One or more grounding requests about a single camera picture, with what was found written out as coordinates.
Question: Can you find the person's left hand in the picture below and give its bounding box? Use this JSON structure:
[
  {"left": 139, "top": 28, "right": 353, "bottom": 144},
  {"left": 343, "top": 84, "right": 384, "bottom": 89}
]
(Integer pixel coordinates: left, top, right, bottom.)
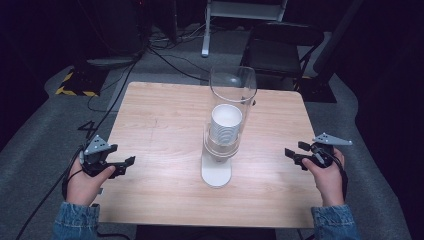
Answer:
[{"left": 65, "top": 156, "right": 117, "bottom": 207}]

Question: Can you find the stack of white paper cups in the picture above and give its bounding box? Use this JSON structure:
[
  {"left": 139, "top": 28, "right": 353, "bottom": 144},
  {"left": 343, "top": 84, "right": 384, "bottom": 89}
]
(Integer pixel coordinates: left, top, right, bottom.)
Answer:
[{"left": 209, "top": 103, "right": 244, "bottom": 146}]

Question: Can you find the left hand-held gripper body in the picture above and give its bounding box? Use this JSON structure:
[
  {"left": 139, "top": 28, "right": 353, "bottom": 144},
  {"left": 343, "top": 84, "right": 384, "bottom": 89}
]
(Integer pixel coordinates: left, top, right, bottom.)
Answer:
[{"left": 79, "top": 134, "right": 119, "bottom": 178}]

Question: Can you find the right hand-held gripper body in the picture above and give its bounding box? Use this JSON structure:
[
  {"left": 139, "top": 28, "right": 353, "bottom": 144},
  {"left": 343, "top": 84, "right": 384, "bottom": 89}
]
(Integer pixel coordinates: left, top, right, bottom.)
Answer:
[{"left": 299, "top": 132, "right": 354, "bottom": 168}]

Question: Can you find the black chair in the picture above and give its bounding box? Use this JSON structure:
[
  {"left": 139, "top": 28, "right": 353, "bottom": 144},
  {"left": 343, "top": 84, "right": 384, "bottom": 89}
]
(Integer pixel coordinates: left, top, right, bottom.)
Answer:
[{"left": 239, "top": 21, "right": 325, "bottom": 92}]

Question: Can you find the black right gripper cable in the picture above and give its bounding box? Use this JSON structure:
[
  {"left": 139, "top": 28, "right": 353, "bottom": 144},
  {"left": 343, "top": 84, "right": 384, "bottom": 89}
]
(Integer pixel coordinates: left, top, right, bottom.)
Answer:
[{"left": 328, "top": 151, "right": 350, "bottom": 202}]

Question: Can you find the grey flat base plate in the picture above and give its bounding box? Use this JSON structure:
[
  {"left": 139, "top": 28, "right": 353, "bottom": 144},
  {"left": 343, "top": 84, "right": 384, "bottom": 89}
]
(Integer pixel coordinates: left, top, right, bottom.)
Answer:
[{"left": 85, "top": 55, "right": 138, "bottom": 70}]

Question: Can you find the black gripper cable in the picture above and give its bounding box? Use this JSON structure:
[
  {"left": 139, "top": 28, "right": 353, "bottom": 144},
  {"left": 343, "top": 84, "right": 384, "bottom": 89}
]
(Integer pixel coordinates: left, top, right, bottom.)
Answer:
[
  {"left": 14, "top": 145, "right": 85, "bottom": 240},
  {"left": 328, "top": 151, "right": 350, "bottom": 202}
]

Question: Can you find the long black floor cable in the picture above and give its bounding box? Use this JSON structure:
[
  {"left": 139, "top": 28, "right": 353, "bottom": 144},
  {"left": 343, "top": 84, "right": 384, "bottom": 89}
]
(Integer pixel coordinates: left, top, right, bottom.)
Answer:
[{"left": 85, "top": 54, "right": 143, "bottom": 139}]

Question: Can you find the white metal stand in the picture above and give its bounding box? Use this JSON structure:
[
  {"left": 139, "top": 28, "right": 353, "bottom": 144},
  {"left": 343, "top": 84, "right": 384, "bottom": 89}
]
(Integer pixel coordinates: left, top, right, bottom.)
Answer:
[{"left": 200, "top": 0, "right": 290, "bottom": 59}]

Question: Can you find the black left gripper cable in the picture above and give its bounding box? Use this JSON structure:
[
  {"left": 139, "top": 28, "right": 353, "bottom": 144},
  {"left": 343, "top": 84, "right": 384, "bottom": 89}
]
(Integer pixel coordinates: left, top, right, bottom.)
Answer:
[{"left": 14, "top": 145, "right": 85, "bottom": 240}]

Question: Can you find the yellow black striped floor ramp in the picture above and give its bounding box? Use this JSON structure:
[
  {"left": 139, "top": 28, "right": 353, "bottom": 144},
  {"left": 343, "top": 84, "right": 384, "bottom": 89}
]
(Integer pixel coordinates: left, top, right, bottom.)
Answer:
[{"left": 54, "top": 67, "right": 102, "bottom": 98}]

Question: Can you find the dark table base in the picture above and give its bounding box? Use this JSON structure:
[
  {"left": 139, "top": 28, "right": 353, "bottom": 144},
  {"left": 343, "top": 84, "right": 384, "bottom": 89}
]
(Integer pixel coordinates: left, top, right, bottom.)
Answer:
[{"left": 134, "top": 224, "right": 278, "bottom": 240}]

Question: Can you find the thick black floor cable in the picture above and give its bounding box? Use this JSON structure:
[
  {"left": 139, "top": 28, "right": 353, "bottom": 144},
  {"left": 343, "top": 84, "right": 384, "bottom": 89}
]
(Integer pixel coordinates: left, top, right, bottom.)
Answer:
[{"left": 146, "top": 46, "right": 210, "bottom": 84}]

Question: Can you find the clear plastic cup dispenser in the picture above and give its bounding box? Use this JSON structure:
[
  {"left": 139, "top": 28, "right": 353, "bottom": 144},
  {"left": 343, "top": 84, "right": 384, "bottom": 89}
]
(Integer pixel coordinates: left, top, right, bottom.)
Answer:
[{"left": 199, "top": 65, "right": 259, "bottom": 189}]

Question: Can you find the black slanted stand pole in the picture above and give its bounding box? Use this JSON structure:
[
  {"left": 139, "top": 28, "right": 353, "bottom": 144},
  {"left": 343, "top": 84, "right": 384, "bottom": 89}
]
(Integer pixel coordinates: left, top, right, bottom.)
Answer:
[{"left": 299, "top": 0, "right": 365, "bottom": 104}]

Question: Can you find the person's right hand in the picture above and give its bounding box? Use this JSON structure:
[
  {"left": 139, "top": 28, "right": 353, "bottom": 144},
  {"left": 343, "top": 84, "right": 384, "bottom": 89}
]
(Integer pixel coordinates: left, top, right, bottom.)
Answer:
[{"left": 301, "top": 147, "right": 346, "bottom": 208}]

